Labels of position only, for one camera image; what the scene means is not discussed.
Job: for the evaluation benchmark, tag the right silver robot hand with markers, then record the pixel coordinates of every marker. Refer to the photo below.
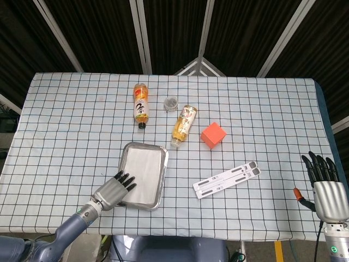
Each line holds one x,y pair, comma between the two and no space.
331,199

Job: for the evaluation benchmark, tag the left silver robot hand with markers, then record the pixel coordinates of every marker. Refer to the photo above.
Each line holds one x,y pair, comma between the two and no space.
111,192

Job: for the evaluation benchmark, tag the tea bottle with white cap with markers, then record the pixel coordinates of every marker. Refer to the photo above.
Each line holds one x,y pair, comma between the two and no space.
184,124

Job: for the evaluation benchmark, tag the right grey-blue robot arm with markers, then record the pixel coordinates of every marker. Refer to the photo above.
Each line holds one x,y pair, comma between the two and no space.
336,243

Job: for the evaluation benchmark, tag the grey-blue robot torso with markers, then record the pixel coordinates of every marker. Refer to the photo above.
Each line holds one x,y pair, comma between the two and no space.
169,249

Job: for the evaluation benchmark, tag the white folding laptop stand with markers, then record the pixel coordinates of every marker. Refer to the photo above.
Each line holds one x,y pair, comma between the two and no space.
226,180

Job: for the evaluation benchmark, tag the orange cube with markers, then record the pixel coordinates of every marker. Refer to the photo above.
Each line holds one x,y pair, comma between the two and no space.
214,135

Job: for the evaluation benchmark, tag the blue table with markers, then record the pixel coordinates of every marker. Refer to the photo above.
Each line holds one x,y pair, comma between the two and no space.
324,109

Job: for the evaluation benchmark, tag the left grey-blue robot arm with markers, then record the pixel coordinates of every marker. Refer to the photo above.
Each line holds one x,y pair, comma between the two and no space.
71,229

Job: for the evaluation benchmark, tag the translucent white paper sheet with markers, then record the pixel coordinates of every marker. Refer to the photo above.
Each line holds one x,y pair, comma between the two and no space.
144,174

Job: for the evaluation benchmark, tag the tea bottle with black cap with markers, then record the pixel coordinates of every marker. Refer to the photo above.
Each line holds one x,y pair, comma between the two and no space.
141,109

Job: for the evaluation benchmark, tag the white metal frame post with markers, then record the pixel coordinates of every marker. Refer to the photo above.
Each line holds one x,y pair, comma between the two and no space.
141,35
58,35
286,38
206,27

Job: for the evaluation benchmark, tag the small clear plastic jar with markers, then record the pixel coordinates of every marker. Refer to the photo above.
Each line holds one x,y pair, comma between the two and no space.
171,104

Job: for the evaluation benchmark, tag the stainless steel tray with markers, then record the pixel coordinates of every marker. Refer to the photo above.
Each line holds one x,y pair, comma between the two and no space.
164,174

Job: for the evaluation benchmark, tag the checkered light blue tablecloth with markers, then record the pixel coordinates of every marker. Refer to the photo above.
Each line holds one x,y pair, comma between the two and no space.
68,136

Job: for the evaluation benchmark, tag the white triangular frame base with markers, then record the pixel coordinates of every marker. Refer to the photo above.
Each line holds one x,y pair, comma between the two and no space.
201,60

